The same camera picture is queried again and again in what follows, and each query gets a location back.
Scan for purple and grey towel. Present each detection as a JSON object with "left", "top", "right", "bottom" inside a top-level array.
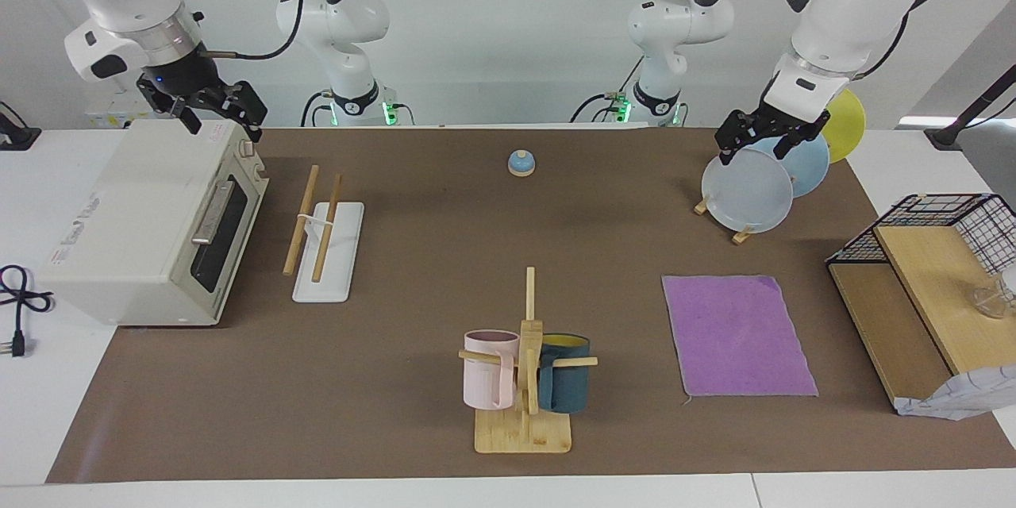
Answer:
[{"left": 662, "top": 275, "right": 819, "bottom": 398}]

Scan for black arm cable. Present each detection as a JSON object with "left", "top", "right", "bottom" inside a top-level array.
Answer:
[
  {"left": 710, "top": 0, "right": 979, "bottom": 82},
  {"left": 198, "top": 0, "right": 306, "bottom": 62}
]

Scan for white patterned cloth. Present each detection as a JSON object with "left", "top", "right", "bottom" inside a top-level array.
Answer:
[{"left": 895, "top": 365, "right": 1016, "bottom": 421}]

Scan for white towel rack wooden bars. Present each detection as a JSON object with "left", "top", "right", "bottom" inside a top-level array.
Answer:
[{"left": 283, "top": 164, "right": 365, "bottom": 303}]

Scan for yellow plate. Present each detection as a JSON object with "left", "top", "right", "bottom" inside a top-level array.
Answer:
[{"left": 820, "top": 89, "right": 867, "bottom": 164}]

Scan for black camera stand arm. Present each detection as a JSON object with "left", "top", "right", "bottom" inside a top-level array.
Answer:
[{"left": 925, "top": 63, "right": 1016, "bottom": 150}]

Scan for clear glass item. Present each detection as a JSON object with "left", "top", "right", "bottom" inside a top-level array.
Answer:
[{"left": 972, "top": 266, "right": 1016, "bottom": 320}]

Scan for cream toaster oven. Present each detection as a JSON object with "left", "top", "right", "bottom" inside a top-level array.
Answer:
[{"left": 38, "top": 119, "right": 269, "bottom": 327}]

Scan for grey plate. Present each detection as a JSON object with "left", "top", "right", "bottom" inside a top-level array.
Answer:
[{"left": 701, "top": 149, "right": 795, "bottom": 234}]

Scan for dark teal mug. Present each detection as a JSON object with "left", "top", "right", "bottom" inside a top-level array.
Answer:
[{"left": 538, "top": 333, "right": 591, "bottom": 414}]

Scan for wooden mug tree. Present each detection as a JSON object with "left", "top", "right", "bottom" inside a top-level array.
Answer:
[{"left": 458, "top": 267, "right": 598, "bottom": 455}]

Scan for black wire basket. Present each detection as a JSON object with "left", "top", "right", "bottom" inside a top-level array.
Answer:
[{"left": 825, "top": 193, "right": 1016, "bottom": 275}]

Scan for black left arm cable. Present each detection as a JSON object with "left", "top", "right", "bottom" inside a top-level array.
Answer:
[{"left": 710, "top": 0, "right": 979, "bottom": 82}]

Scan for wooden shelf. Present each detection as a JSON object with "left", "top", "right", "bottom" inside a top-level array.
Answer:
[{"left": 825, "top": 222, "right": 1016, "bottom": 414}]

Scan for white power strip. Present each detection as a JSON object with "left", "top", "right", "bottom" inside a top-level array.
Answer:
[{"left": 85, "top": 107, "right": 152, "bottom": 129}]

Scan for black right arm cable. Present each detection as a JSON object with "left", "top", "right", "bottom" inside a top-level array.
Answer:
[{"left": 198, "top": 0, "right": 306, "bottom": 62}]

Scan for black power cord with plug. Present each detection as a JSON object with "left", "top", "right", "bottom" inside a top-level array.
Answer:
[{"left": 0, "top": 264, "right": 55, "bottom": 358}]

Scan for black base cable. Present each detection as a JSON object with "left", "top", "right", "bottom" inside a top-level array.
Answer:
[
  {"left": 571, "top": 56, "right": 645, "bottom": 125},
  {"left": 300, "top": 89, "right": 334, "bottom": 128}
]

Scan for light blue plate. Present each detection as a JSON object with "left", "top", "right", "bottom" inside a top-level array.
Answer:
[{"left": 750, "top": 135, "right": 831, "bottom": 199}]

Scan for wooden plate rack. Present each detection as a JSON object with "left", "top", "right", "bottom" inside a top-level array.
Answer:
[{"left": 694, "top": 194, "right": 755, "bottom": 245}]

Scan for black table clamp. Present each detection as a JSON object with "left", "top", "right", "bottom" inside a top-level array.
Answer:
[{"left": 0, "top": 102, "right": 42, "bottom": 152}]

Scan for pink mug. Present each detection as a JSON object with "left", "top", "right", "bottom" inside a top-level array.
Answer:
[{"left": 463, "top": 329, "right": 521, "bottom": 411}]

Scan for brown table mat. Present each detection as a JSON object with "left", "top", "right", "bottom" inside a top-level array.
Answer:
[{"left": 45, "top": 127, "right": 1016, "bottom": 483}]

